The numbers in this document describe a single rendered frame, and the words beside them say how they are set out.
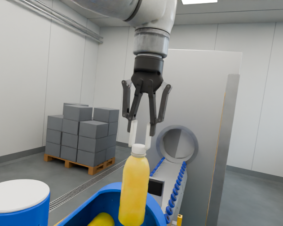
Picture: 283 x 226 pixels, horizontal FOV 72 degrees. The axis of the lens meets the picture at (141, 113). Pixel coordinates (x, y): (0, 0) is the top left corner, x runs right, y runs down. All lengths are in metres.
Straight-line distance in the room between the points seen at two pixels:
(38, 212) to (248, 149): 4.61
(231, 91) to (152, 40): 0.76
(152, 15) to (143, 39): 0.05
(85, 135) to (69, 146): 0.44
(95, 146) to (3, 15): 2.71
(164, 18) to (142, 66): 0.12
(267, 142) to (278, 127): 0.40
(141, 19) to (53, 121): 3.86
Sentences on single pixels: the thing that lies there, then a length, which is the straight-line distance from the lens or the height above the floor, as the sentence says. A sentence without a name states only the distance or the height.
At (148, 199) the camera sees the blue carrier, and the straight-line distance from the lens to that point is 0.66.
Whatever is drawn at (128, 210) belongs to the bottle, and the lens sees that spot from 0.56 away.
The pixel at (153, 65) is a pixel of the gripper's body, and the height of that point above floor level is 1.60.
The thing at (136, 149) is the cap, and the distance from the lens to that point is 0.51.
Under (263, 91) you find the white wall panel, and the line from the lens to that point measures 5.06.
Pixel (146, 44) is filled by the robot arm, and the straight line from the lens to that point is 0.49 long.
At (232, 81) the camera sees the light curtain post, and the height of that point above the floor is 1.66.
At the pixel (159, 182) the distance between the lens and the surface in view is 1.12.
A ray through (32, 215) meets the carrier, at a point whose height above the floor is 0.99.
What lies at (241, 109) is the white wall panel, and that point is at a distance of 4.99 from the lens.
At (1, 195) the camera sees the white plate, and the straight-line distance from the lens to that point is 1.09.
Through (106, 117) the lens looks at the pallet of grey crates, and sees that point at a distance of 3.94.
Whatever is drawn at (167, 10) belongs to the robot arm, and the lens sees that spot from 0.51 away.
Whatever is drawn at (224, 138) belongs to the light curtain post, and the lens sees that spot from 1.18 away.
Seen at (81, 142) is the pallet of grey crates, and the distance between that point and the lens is 3.83.
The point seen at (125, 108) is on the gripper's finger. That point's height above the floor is 1.49.
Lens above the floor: 1.53
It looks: 5 degrees down
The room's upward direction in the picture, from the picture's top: 7 degrees clockwise
